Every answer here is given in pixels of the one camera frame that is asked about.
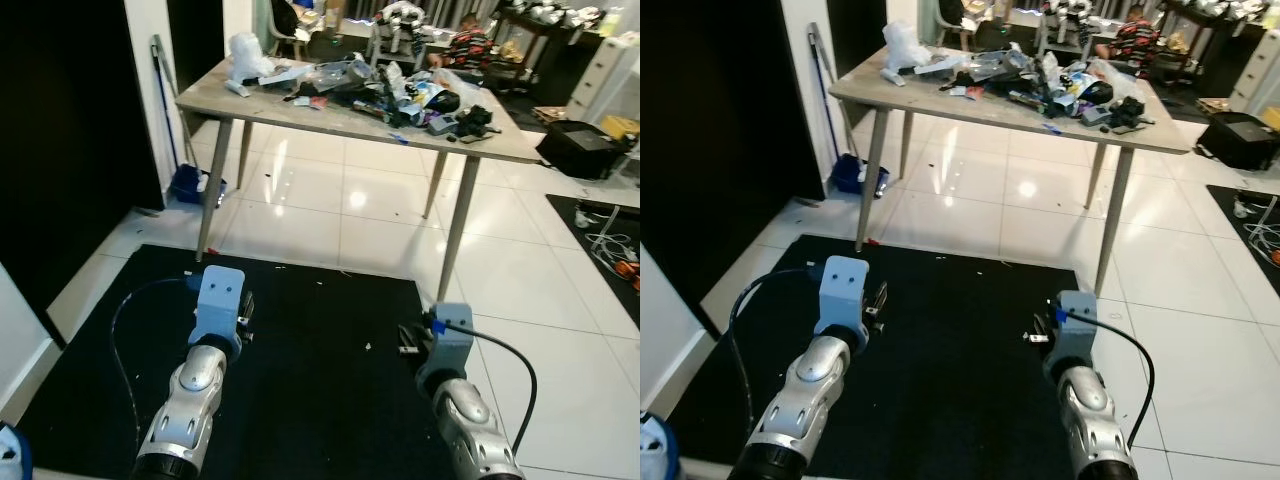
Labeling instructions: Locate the black floor mat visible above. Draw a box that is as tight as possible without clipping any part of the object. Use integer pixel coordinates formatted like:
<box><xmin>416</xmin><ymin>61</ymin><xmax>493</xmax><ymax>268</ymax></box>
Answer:
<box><xmin>665</xmin><ymin>235</ymin><xmax>1103</xmax><ymax>480</ymax></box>
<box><xmin>18</xmin><ymin>244</ymin><xmax>477</xmax><ymax>480</ymax></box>
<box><xmin>1206</xmin><ymin>184</ymin><xmax>1280</xmax><ymax>269</ymax></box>
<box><xmin>546</xmin><ymin>192</ymin><xmax>641</xmax><ymax>327</ymax></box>

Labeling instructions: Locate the blue dustpan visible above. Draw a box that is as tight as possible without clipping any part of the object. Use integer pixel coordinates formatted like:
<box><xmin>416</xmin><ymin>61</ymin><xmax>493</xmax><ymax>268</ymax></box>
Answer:
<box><xmin>832</xmin><ymin>153</ymin><xmax>891</xmax><ymax>199</ymax></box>
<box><xmin>167</xmin><ymin>163</ymin><xmax>227</xmax><ymax>207</ymax></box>

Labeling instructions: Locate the grey table with tapered legs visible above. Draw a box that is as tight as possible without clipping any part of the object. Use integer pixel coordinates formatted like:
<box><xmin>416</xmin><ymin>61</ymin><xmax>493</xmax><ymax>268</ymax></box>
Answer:
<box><xmin>175</xmin><ymin>55</ymin><xmax>547</xmax><ymax>302</ymax></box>
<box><xmin>828</xmin><ymin>45</ymin><xmax>1193</xmax><ymax>298</ymax></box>

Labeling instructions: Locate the black device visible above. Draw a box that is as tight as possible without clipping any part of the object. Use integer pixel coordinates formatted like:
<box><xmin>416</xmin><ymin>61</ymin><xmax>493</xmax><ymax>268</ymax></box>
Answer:
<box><xmin>450</xmin><ymin>104</ymin><xmax>503</xmax><ymax>143</ymax></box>
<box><xmin>1100</xmin><ymin>96</ymin><xmax>1156</xmax><ymax>133</ymax></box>

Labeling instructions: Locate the black case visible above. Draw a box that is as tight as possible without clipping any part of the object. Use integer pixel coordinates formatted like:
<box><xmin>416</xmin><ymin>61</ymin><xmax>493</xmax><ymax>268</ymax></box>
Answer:
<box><xmin>536</xmin><ymin>119</ymin><xmax>633</xmax><ymax>182</ymax></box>
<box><xmin>1196</xmin><ymin>111</ymin><xmax>1280</xmax><ymax>172</ymax></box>

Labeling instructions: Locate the white plastic bag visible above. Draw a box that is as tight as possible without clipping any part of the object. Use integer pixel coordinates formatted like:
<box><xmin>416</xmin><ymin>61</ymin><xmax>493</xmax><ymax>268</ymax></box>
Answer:
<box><xmin>882</xmin><ymin>21</ymin><xmax>933</xmax><ymax>75</ymax></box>
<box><xmin>227</xmin><ymin>32</ymin><xmax>277</xmax><ymax>87</ymax></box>

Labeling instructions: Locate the clear plastic bag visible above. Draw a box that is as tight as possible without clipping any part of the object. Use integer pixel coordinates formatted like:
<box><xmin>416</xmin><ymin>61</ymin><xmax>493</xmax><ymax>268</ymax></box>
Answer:
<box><xmin>965</xmin><ymin>50</ymin><xmax>1031</xmax><ymax>85</ymax></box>
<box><xmin>308</xmin><ymin>60</ymin><xmax>376</xmax><ymax>93</ymax></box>

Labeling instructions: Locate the dark chair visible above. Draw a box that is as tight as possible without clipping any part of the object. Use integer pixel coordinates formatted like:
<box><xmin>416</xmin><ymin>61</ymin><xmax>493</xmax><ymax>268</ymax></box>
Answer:
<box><xmin>268</xmin><ymin>0</ymin><xmax>313</xmax><ymax>63</ymax></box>
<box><xmin>935</xmin><ymin>0</ymin><xmax>986</xmax><ymax>53</ymax></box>

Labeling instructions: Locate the person in red patterned shirt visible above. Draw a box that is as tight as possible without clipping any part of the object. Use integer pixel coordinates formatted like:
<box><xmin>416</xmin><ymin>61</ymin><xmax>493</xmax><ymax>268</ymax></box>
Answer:
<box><xmin>428</xmin><ymin>14</ymin><xmax>494</xmax><ymax>71</ymax></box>
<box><xmin>1093</xmin><ymin>6</ymin><xmax>1162</xmax><ymax>66</ymax></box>

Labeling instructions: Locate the white drawer cabinet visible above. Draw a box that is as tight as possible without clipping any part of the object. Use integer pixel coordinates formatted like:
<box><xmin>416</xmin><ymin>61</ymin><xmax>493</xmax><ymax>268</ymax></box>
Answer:
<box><xmin>564</xmin><ymin>33</ymin><xmax>641</xmax><ymax>123</ymax></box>
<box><xmin>1227</xmin><ymin>28</ymin><xmax>1280</xmax><ymax>113</ymax></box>

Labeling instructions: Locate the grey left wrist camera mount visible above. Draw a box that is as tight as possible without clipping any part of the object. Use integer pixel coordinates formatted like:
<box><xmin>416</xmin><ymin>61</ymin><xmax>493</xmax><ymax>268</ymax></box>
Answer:
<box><xmin>189</xmin><ymin>265</ymin><xmax>248</xmax><ymax>348</ymax></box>
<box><xmin>814</xmin><ymin>255</ymin><xmax>872</xmax><ymax>338</ymax></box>

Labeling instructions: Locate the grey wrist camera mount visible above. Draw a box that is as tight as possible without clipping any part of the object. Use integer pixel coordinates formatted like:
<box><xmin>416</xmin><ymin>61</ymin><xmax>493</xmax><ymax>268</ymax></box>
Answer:
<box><xmin>189</xmin><ymin>265</ymin><xmax>248</xmax><ymax>348</ymax></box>
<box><xmin>424</xmin><ymin>302</ymin><xmax>477</xmax><ymax>383</ymax></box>
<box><xmin>1054</xmin><ymin>290</ymin><xmax>1102</xmax><ymax>373</ymax></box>
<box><xmin>814</xmin><ymin>255</ymin><xmax>872</xmax><ymax>338</ymax></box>

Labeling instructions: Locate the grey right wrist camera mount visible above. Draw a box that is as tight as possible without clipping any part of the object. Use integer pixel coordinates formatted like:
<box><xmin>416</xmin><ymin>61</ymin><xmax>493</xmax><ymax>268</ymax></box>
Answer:
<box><xmin>424</xmin><ymin>302</ymin><xmax>477</xmax><ymax>383</ymax></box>
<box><xmin>1054</xmin><ymin>290</ymin><xmax>1102</xmax><ymax>373</ymax></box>

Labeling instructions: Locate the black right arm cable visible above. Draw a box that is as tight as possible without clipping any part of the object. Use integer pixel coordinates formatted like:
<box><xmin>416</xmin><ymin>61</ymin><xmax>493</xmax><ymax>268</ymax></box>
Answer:
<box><xmin>1062</xmin><ymin>308</ymin><xmax>1158</xmax><ymax>449</ymax></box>
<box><xmin>440</xmin><ymin>318</ymin><xmax>540</xmax><ymax>453</ymax></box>

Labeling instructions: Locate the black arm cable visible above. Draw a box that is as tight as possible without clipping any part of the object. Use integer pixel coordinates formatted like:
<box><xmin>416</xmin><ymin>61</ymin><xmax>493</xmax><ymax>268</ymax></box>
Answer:
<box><xmin>727</xmin><ymin>267</ymin><xmax>821</xmax><ymax>441</ymax></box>
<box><xmin>109</xmin><ymin>276</ymin><xmax>197</xmax><ymax>453</ymax></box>
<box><xmin>1062</xmin><ymin>308</ymin><xmax>1158</xmax><ymax>449</ymax></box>
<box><xmin>440</xmin><ymin>318</ymin><xmax>540</xmax><ymax>453</ymax></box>

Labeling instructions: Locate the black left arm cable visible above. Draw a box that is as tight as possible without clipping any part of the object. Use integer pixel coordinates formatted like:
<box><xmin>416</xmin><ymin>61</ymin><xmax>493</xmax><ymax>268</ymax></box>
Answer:
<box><xmin>109</xmin><ymin>276</ymin><xmax>197</xmax><ymax>453</ymax></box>
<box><xmin>727</xmin><ymin>267</ymin><xmax>821</xmax><ymax>441</ymax></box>

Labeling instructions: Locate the white cable bundle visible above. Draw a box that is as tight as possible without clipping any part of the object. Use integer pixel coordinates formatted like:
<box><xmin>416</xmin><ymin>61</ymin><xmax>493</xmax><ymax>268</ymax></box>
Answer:
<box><xmin>1236</xmin><ymin>194</ymin><xmax>1280</xmax><ymax>256</ymax></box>
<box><xmin>584</xmin><ymin>228</ymin><xmax>635</xmax><ymax>279</ymax></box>

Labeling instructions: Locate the grey-handled broom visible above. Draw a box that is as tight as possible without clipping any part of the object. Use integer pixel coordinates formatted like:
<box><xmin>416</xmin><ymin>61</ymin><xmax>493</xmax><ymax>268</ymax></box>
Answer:
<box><xmin>806</xmin><ymin>22</ymin><xmax>857</xmax><ymax>166</ymax></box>
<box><xmin>149</xmin><ymin>34</ymin><xmax>201</xmax><ymax>173</ymax></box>

